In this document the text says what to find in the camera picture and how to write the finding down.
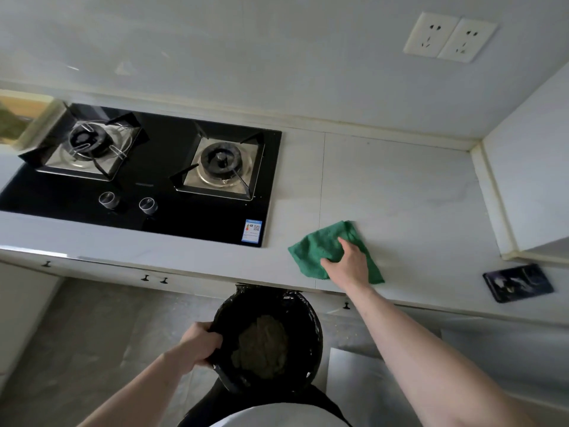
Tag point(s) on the person's right hand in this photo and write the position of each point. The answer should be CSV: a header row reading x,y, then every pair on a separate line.
x,y
351,269

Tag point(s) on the person's left hand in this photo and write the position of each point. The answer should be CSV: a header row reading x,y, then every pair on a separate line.
x,y
195,344

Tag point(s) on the person's right thumb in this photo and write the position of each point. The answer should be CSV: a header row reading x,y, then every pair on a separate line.
x,y
329,262

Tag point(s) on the person's left fingers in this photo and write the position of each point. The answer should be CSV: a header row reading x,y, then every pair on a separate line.
x,y
212,340

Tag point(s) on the green cleaning cloth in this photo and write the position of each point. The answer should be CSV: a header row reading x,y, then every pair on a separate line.
x,y
313,251

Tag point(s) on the black trash bin with bag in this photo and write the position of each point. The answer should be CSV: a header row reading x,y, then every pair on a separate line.
x,y
306,333

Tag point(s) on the person's left forearm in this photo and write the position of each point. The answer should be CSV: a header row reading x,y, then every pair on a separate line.
x,y
142,386

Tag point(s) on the person's right forearm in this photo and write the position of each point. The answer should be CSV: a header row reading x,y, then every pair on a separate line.
x,y
422,351

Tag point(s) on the brownish waste heap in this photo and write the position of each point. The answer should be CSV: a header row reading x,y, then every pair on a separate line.
x,y
262,346

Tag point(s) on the blue white sticker label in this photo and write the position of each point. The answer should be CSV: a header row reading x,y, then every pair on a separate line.
x,y
252,231

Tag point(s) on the person's white shirt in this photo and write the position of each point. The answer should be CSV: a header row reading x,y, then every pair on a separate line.
x,y
275,415

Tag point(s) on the white base cabinet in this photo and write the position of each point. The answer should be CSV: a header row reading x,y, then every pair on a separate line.
x,y
106,270

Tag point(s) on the black pan support with burner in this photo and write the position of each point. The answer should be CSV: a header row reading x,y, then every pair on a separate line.
x,y
91,140
222,160

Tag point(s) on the silver stove knob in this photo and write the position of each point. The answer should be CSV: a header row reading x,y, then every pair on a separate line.
x,y
147,205
108,200

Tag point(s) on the black glass gas stove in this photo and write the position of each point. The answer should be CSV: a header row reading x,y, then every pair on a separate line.
x,y
164,173

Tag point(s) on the dark patterned rectangular tray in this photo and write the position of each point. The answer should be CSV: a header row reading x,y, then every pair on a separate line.
x,y
518,283

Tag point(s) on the white wall socket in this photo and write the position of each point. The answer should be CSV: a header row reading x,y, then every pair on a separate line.
x,y
429,34
466,40

